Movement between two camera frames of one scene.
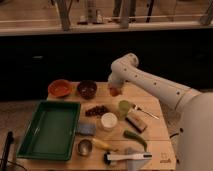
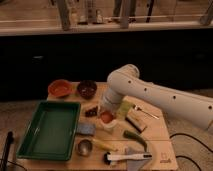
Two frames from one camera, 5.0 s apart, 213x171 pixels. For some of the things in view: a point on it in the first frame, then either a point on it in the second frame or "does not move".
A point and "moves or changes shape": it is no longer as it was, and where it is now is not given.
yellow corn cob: [106, 146] does not move
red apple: [114, 91] moves or changes shape
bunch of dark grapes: [97, 111] does not move
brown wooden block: [136, 122] does not move
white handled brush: [107, 157] does not move
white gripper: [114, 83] -> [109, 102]
